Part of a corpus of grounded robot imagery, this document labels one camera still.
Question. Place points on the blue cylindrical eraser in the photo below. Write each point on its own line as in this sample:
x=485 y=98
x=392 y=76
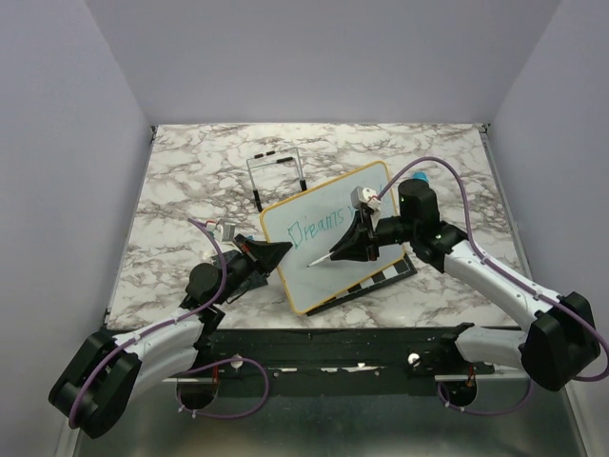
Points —
x=420 y=178

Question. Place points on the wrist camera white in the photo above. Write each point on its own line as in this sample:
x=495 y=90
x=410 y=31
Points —
x=365 y=199
x=225 y=231

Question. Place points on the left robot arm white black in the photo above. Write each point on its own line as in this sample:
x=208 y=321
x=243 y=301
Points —
x=108 y=371

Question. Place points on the white whiteboard marker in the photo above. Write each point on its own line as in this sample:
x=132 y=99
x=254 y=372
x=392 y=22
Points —
x=319 y=260

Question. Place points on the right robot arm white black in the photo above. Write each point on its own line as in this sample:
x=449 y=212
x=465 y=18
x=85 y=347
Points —
x=554 y=341

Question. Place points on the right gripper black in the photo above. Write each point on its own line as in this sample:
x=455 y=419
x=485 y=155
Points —
x=358 y=242

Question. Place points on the dark grey lego baseplate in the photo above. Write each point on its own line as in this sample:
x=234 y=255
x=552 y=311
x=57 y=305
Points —
x=253 y=281

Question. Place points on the yellow framed whiteboard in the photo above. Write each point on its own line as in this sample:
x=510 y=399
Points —
x=313 y=222

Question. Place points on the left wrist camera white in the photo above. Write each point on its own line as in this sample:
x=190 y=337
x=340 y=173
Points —
x=225 y=231

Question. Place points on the wire whiteboard stand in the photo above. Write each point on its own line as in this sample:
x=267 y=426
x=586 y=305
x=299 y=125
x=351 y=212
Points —
x=278 y=168

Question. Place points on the aluminium rail frame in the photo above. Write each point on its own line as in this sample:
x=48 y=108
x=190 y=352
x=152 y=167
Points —
x=554 y=340

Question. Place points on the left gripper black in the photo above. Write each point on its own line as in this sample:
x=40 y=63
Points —
x=262 y=255

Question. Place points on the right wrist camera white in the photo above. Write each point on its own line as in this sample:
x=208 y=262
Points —
x=365 y=199

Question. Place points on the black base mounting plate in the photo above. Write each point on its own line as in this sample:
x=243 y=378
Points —
x=242 y=363

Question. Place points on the black white chessboard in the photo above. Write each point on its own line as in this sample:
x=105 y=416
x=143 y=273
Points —
x=395 y=273

